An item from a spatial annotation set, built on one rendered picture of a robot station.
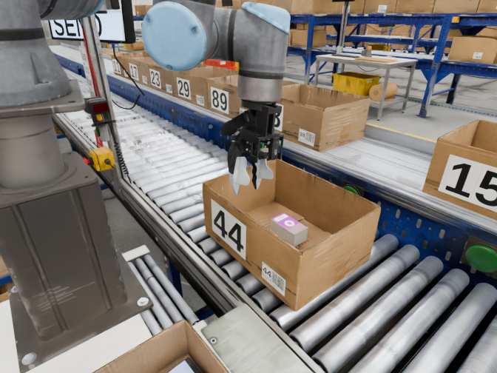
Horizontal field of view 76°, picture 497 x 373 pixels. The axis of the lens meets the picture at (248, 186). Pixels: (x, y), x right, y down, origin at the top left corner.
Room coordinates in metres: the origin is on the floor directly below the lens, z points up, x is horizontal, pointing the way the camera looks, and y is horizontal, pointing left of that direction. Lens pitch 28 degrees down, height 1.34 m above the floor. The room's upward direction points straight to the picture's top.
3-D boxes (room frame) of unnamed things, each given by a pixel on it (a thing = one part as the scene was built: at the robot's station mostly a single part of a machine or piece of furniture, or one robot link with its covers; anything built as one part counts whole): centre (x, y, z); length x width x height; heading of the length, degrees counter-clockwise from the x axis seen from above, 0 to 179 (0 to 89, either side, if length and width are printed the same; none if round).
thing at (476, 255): (0.61, -0.58, 0.81); 0.07 x 0.01 x 0.07; 38
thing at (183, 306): (0.58, 0.20, 0.74); 0.28 x 0.02 x 0.02; 38
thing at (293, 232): (0.77, -0.12, 0.78); 0.10 x 0.06 x 0.05; 38
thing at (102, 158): (1.13, 0.56, 0.84); 0.15 x 0.09 x 0.07; 38
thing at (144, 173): (1.35, 0.31, 0.72); 0.52 x 0.05 x 0.05; 128
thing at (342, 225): (0.74, -0.10, 0.83); 0.39 x 0.29 x 0.17; 38
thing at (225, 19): (0.66, 0.08, 1.31); 0.12 x 0.12 x 0.09; 83
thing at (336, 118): (1.36, -0.26, 0.96); 0.39 x 0.29 x 0.17; 38
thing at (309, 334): (0.58, -0.29, 0.72); 0.52 x 0.05 x 0.05; 128
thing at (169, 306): (0.57, 0.22, 0.74); 0.28 x 0.02 x 0.02; 38
